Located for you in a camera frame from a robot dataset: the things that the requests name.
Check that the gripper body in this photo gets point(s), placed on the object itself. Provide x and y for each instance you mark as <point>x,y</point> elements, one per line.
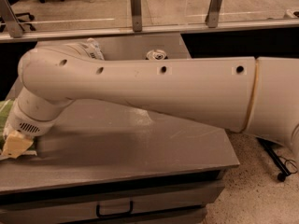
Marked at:
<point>31,125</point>

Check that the green jalapeno chip bag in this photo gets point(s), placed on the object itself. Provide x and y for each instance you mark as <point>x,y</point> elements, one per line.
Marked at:
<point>3,118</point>

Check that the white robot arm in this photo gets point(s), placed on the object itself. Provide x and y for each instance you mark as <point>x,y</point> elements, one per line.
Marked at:
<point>257,96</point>

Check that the white plastic bottle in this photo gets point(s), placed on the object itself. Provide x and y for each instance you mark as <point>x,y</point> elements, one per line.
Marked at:
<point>93,50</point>

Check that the black office chair left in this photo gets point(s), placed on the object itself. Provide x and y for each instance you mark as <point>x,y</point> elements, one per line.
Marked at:
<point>22,22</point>

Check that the glass barrier panel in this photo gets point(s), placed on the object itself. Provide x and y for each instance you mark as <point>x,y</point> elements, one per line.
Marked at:
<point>90,14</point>

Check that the blue soda can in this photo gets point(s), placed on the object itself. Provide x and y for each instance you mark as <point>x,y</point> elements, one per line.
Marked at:
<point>156,54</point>

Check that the grey table drawer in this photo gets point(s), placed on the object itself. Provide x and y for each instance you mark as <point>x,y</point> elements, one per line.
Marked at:
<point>174,204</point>

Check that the black stand base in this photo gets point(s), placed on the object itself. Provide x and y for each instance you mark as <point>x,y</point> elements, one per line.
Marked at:
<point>283,170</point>

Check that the black drawer handle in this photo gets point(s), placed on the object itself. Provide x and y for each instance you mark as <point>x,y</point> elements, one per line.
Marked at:
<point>111,209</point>

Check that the metal rail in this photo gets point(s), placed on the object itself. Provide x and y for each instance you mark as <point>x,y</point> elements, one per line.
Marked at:
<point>160,29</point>

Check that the left metal bracket post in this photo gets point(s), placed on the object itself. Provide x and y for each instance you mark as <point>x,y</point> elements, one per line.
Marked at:
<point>10,19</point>

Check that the metal bracket post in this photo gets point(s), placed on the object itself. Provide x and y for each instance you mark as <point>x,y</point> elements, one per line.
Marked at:
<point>10,19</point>
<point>212,17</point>
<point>136,14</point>

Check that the middle metal bracket post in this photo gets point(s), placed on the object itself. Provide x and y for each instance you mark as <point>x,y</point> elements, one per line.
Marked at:
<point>136,14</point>

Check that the right metal bracket post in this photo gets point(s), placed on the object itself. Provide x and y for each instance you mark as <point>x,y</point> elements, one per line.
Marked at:
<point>212,17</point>

